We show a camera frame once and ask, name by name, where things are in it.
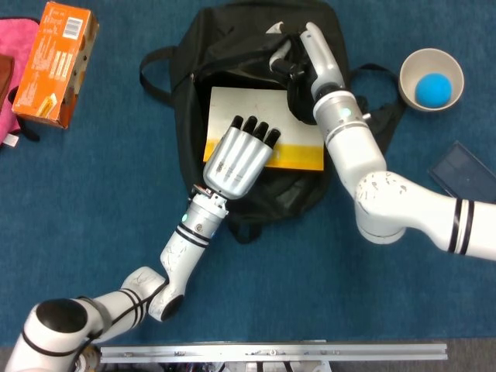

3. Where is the aluminium rail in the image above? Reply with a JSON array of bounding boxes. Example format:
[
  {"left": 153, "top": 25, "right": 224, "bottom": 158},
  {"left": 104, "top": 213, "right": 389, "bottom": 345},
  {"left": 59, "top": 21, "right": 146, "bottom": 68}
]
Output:
[{"left": 99, "top": 343, "right": 449, "bottom": 364}]

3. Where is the beige bowl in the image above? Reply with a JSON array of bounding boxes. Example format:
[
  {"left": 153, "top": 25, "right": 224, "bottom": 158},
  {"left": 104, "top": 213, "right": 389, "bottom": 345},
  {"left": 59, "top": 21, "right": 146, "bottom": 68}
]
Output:
[{"left": 398, "top": 47, "right": 465, "bottom": 112}]

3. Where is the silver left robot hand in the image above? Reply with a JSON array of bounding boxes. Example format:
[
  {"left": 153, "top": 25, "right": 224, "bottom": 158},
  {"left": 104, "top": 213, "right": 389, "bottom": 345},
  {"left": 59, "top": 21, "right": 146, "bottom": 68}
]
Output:
[{"left": 202, "top": 115, "right": 282, "bottom": 201}]

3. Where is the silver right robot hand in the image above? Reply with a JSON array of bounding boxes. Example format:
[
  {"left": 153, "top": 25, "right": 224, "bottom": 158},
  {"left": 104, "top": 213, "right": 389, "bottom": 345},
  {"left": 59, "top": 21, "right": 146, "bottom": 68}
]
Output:
[{"left": 266, "top": 22, "right": 346, "bottom": 96}]

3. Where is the yellow and white book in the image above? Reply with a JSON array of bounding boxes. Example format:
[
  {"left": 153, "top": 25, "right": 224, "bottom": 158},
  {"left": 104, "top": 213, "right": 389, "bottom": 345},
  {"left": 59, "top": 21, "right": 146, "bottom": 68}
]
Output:
[{"left": 203, "top": 86, "right": 326, "bottom": 171}]

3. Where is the blue carpet table mat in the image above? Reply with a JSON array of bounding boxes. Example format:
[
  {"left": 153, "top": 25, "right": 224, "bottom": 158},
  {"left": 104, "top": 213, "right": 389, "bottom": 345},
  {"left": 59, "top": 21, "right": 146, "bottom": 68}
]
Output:
[{"left": 0, "top": 0, "right": 496, "bottom": 347}]

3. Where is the blue ball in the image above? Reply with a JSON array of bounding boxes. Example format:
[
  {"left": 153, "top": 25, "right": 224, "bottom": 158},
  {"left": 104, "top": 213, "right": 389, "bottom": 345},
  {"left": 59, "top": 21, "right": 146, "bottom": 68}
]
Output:
[{"left": 415, "top": 73, "right": 453, "bottom": 108}]

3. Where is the brown leather pouch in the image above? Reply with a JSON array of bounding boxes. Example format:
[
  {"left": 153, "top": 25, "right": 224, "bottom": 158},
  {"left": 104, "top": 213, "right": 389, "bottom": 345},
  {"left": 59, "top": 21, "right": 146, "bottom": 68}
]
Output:
[{"left": 0, "top": 53, "right": 16, "bottom": 113}]

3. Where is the pink towel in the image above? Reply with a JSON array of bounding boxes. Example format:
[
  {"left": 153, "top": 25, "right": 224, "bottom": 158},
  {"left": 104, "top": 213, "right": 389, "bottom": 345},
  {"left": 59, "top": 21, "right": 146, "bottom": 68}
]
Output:
[{"left": 0, "top": 15, "right": 42, "bottom": 147}]

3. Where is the black backpack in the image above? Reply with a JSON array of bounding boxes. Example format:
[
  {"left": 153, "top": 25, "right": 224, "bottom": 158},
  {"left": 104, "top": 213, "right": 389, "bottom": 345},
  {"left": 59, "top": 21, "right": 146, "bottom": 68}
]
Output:
[{"left": 139, "top": 0, "right": 408, "bottom": 244}]

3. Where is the dark blue plastic tray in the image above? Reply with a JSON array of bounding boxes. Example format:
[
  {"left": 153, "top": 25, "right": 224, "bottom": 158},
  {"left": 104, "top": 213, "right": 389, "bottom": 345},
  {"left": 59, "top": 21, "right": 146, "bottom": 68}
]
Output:
[{"left": 427, "top": 139, "right": 496, "bottom": 205}]

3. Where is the orange cardboard box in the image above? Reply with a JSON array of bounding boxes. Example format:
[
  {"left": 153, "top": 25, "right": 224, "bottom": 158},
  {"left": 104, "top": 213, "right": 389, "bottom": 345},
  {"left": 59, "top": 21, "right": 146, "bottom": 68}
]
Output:
[{"left": 11, "top": 0, "right": 100, "bottom": 130}]

